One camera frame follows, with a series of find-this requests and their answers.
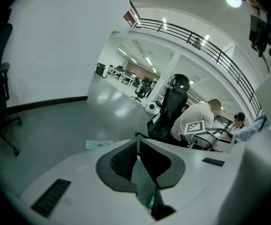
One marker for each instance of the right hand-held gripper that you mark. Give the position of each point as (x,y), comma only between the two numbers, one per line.
(204,139)

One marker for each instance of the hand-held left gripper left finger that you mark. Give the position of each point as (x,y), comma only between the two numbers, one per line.
(116,170)

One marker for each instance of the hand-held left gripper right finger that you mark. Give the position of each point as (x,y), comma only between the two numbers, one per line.
(161,170)

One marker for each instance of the person's right forearm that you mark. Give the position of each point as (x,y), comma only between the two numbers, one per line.
(252,129)

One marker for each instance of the white round floor appliance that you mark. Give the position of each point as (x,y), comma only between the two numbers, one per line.
(151,107)

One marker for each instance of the pale green printed sheet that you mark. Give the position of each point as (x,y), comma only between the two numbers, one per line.
(98,144)

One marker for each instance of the black office chair with headrest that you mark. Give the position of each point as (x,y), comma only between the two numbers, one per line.
(173,104)

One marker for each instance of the small black swivel chair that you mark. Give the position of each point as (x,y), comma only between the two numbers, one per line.
(141,93)

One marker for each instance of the black metal balcony railing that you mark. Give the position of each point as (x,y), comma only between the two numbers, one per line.
(220,53)

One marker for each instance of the row of white office desks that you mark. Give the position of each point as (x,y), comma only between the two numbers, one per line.
(126,75)

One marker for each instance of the row of ceiling light strips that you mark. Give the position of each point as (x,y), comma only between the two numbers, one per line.
(148,61)

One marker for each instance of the black cabinet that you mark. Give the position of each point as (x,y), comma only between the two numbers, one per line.
(100,69)

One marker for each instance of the black mounted device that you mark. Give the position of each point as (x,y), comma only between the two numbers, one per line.
(259,35)

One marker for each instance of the round ceiling lamp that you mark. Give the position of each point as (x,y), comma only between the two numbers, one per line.
(233,0)

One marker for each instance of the red wall sign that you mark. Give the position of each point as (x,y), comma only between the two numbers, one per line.
(128,16)

